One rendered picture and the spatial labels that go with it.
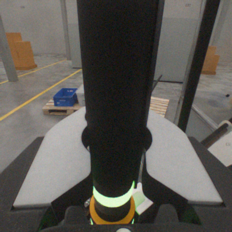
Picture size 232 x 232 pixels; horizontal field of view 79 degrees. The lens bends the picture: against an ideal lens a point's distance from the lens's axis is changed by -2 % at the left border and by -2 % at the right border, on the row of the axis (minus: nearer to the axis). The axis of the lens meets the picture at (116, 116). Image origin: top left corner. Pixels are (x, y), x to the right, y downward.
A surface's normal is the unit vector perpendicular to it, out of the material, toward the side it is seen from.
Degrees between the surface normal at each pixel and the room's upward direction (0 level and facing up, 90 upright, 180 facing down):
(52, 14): 90
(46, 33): 90
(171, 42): 90
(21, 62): 90
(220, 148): 50
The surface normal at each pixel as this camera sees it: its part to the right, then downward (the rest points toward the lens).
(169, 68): -0.14, 0.48
